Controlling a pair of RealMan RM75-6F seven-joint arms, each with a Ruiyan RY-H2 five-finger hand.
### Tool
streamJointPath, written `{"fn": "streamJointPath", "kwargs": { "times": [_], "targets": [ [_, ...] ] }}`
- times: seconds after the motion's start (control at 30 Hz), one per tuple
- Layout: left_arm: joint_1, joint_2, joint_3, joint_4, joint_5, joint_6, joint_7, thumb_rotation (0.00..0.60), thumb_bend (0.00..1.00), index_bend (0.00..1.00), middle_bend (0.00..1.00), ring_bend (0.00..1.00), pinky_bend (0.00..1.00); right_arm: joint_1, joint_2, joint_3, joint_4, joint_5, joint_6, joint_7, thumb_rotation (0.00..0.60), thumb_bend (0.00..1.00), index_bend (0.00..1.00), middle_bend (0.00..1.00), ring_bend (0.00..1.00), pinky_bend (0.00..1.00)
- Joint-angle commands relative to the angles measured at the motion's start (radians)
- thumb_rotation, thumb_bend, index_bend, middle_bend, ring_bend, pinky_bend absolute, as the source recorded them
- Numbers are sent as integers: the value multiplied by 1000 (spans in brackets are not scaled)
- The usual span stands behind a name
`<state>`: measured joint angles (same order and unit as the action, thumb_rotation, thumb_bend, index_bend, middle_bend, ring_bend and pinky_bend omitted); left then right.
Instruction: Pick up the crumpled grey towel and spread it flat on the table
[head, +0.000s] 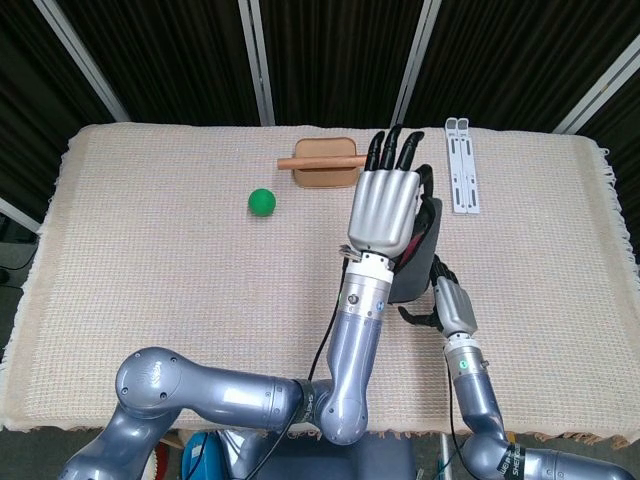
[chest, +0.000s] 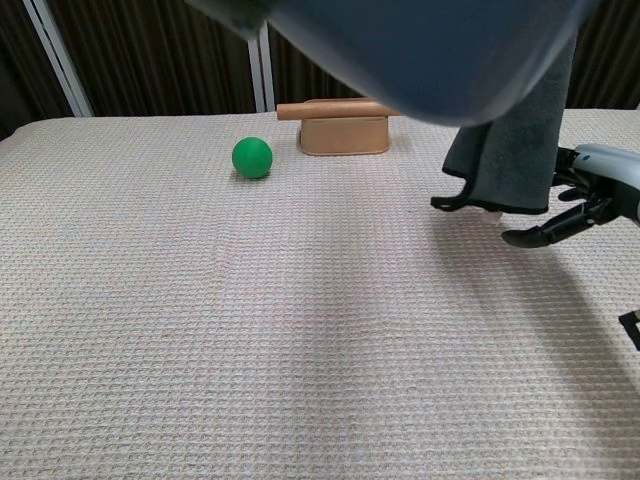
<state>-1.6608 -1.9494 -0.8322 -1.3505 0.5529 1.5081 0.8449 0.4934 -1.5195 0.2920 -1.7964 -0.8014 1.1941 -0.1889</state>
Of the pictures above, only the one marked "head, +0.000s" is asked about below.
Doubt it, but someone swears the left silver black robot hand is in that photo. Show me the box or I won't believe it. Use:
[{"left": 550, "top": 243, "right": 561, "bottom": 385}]
[{"left": 346, "top": 123, "right": 437, "bottom": 261}]

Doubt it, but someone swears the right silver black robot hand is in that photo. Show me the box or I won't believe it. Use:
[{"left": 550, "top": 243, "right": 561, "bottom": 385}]
[{"left": 397, "top": 254, "right": 479, "bottom": 337}]

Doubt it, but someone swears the white folding stand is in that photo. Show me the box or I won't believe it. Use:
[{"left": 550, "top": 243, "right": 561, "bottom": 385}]
[{"left": 444, "top": 116, "right": 482, "bottom": 215}]

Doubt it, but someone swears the wooden rolling pin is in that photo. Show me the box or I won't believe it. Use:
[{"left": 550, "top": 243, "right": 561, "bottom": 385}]
[{"left": 276, "top": 154, "right": 369, "bottom": 172}]

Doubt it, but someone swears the tan square box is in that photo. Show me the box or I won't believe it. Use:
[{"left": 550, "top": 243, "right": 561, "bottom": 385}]
[{"left": 293, "top": 137, "right": 361, "bottom": 189}]

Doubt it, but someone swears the green ball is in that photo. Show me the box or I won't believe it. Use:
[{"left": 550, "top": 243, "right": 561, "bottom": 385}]
[{"left": 247, "top": 187, "right": 277, "bottom": 218}]

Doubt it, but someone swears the dark pleated curtain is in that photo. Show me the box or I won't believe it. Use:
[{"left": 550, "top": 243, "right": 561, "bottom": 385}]
[{"left": 0, "top": 0, "right": 640, "bottom": 241}]

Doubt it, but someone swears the dark blue robot torso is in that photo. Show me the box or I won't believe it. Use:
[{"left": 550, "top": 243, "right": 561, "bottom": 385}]
[{"left": 219, "top": 432, "right": 416, "bottom": 480}]

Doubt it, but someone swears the beige woven tablecloth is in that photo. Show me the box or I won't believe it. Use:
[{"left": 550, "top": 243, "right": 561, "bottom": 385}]
[{"left": 0, "top": 122, "right": 639, "bottom": 449}]

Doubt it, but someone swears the blue plastic device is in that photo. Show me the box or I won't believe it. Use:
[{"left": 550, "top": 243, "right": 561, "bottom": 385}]
[{"left": 182, "top": 432, "right": 226, "bottom": 480}]

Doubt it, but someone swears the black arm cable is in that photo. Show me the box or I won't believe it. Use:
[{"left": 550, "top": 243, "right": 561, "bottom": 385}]
[
  {"left": 239, "top": 269, "right": 349, "bottom": 480},
  {"left": 445, "top": 339, "right": 464, "bottom": 466}
]

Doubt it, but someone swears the white partition post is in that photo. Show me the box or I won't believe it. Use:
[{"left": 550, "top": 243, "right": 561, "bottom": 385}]
[
  {"left": 389, "top": 0, "right": 444, "bottom": 129},
  {"left": 33, "top": 0, "right": 131, "bottom": 124},
  {"left": 0, "top": 196, "right": 41, "bottom": 235},
  {"left": 552, "top": 34, "right": 640, "bottom": 135},
  {"left": 237, "top": 0, "right": 276, "bottom": 127}
]

